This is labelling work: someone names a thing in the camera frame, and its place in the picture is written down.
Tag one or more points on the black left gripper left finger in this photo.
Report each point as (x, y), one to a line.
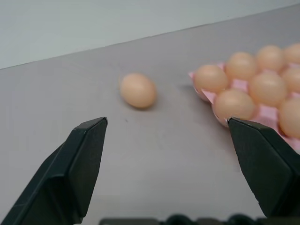
(68, 173)

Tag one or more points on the pink egg carton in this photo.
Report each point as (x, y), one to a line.
(264, 110)

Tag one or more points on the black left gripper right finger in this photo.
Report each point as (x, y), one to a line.
(264, 161)

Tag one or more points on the beige egg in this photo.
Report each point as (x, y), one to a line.
(293, 52)
(211, 78)
(267, 88)
(293, 78)
(241, 65)
(234, 104)
(270, 57)
(291, 118)
(138, 90)

